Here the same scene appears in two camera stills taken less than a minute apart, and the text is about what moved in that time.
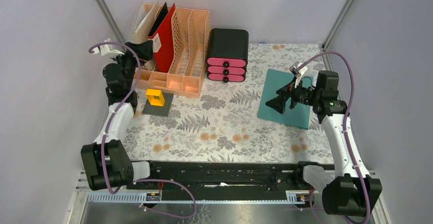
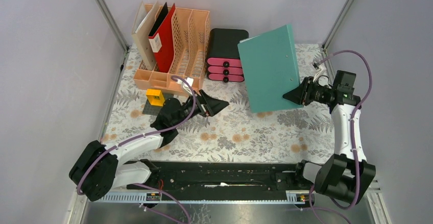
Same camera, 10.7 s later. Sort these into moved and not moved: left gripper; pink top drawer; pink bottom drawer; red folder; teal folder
Moved: left gripper; teal folder
Not moved: red folder; pink bottom drawer; pink top drawer
